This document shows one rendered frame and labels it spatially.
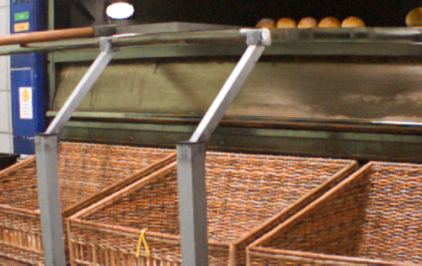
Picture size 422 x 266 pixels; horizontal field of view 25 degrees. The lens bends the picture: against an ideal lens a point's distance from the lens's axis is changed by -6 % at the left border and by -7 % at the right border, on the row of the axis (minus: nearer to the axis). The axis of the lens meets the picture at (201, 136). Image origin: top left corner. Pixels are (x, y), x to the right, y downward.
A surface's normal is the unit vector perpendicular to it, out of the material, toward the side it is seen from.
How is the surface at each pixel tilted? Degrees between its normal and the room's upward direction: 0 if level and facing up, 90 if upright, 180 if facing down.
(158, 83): 70
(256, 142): 90
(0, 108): 90
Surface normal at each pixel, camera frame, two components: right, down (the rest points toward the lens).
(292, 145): -0.69, 0.09
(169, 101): -0.66, -0.25
